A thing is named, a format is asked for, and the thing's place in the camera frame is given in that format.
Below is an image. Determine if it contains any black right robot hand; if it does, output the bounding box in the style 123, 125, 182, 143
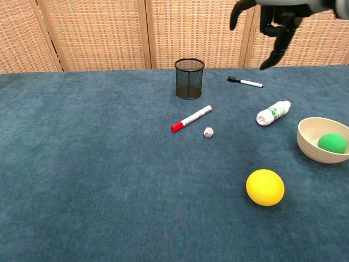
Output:
229, 0, 336, 71

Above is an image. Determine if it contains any white marker with red cap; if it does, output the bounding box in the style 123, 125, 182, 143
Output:
171, 104, 214, 133

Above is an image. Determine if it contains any woven wooden folding screen panel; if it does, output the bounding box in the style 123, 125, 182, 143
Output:
244, 0, 349, 68
0, 0, 64, 75
37, 0, 152, 72
144, 0, 257, 69

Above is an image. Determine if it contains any white marker with black cap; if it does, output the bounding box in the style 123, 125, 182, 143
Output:
227, 76, 264, 89

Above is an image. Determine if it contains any small white plastic bottle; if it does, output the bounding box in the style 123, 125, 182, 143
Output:
256, 100, 292, 127

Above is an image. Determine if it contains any black mesh pen holder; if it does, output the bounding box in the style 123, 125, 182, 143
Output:
174, 58, 206, 100

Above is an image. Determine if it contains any beige bowl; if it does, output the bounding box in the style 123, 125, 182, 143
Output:
296, 116, 349, 164

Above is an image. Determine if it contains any green foam ball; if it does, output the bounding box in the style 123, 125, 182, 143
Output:
317, 133, 348, 154

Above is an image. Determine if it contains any yellow foam ball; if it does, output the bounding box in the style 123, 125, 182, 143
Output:
245, 169, 285, 207

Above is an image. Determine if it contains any blue table cloth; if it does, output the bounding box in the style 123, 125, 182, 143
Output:
0, 64, 349, 262

